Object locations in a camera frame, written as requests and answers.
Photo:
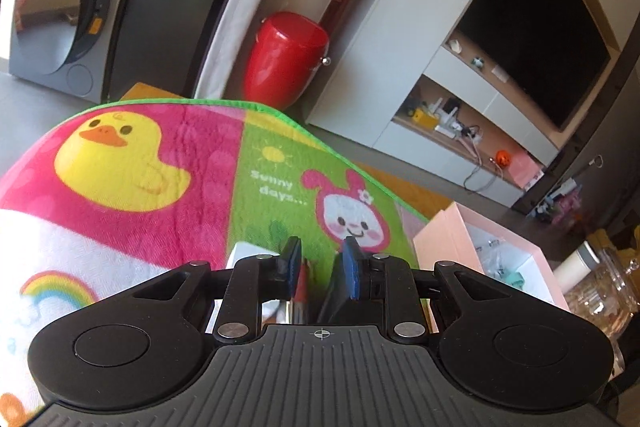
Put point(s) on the white power strip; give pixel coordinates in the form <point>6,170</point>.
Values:
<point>457,132</point>

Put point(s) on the white television cabinet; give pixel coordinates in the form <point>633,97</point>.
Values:
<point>400,57</point>

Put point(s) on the pink paper bag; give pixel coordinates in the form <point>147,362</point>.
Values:
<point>525,172</point>

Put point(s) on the orange pumpkin toy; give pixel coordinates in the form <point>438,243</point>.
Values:
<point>503,158</point>

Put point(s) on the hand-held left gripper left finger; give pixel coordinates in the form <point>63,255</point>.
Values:
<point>295,272</point>

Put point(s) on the dark grey tall panel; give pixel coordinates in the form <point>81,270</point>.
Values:
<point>175,7</point>

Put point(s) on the red lipstick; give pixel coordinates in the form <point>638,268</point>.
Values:
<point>300,302</point>

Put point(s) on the teal oval gadget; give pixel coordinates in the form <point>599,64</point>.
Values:
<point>509,281</point>

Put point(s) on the white card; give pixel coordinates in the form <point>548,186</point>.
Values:
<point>500,73</point>

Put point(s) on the clear plastic wrapper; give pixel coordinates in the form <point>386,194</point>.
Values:
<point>492,249</point>

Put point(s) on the white figurine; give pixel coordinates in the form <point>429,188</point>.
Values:
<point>455,46</point>

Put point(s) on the colourful printed mat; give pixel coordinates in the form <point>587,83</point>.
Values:
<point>150,217</point>

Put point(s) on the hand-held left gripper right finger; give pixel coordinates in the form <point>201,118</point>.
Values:
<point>353,269</point>

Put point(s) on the black television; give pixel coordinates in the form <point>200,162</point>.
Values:
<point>535,22</point>

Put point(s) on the glass jar with nuts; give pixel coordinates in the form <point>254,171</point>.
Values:
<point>610,292</point>

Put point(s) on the black oval gadget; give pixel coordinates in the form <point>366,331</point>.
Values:
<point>330,307</point>

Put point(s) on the white tumbler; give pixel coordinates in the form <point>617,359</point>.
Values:
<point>575,267</point>

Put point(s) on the white charger plug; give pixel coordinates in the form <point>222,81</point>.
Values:
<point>245,251</point>

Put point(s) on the grey washing machine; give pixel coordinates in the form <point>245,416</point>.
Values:
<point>110,7</point>

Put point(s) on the yellow box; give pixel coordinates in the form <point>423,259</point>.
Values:
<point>426,117</point>

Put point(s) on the pink cardboard box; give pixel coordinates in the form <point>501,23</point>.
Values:
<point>445,237</point>

